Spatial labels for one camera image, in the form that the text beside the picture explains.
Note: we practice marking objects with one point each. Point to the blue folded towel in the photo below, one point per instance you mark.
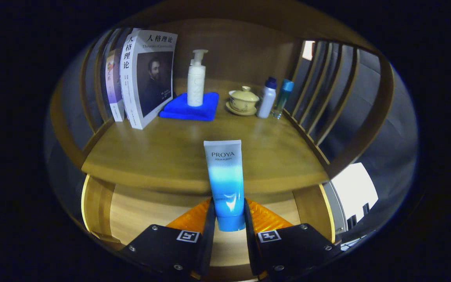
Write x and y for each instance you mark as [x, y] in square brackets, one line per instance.
[194, 111]

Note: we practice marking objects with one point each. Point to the brown wooden cabinet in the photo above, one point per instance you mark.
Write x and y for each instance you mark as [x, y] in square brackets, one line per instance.
[229, 51]

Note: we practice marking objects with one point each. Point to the wooden countertop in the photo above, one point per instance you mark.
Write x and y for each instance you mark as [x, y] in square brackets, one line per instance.
[170, 152]

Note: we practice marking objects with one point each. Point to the thick white portrait book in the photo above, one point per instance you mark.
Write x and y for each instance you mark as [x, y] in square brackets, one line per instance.
[151, 78]

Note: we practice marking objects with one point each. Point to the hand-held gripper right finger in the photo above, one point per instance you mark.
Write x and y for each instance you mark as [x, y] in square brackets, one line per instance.
[249, 243]

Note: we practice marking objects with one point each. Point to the white bottle dark blue cap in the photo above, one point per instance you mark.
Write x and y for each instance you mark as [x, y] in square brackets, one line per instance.
[266, 100]

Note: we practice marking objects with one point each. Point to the clear bottle teal cap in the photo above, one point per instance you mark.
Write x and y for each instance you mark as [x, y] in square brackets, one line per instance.
[282, 98]

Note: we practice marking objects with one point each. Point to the brown wooden drawer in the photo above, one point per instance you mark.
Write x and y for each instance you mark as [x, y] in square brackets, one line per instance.
[139, 215]

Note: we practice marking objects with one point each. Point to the white grey drawer unit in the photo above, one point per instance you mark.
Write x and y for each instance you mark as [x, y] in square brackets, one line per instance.
[354, 188]

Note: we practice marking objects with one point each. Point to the white pump bottle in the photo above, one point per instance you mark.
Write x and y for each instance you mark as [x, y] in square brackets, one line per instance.
[196, 86]

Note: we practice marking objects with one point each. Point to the thin purple book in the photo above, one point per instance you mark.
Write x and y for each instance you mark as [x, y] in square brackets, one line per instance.
[112, 90]

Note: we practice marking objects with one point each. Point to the blue white cosmetic tube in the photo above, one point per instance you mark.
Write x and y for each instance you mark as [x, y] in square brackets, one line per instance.
[225, 180]

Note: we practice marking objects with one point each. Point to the beige lidded tea bowl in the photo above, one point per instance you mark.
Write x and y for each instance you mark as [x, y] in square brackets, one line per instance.
[243, 102]

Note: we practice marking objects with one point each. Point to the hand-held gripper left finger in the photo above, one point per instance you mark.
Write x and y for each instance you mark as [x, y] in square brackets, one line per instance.
[209, 235]

